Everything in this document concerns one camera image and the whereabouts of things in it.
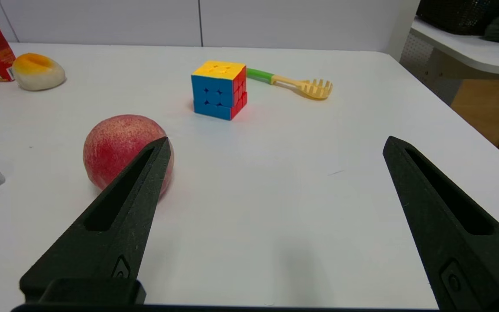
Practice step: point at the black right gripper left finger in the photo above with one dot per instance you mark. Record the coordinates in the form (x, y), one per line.
(119, 234)

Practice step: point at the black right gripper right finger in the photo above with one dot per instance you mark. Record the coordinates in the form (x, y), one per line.
(435, 225)

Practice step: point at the red peach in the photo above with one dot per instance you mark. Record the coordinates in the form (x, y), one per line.
(111, 147)

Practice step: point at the colourful puzzle cube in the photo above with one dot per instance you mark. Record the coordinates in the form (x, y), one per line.
(215, 93)

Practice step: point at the white side table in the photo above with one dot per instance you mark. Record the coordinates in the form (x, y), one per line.
(470, 54)

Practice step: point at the white yellow egg toy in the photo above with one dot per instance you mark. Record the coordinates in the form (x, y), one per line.
(37, 73)

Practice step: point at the yellow green pasta fork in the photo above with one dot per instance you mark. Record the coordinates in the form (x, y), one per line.
(314, 89)

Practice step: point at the black mesh basket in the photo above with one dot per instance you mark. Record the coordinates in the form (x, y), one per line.
(457, 15)

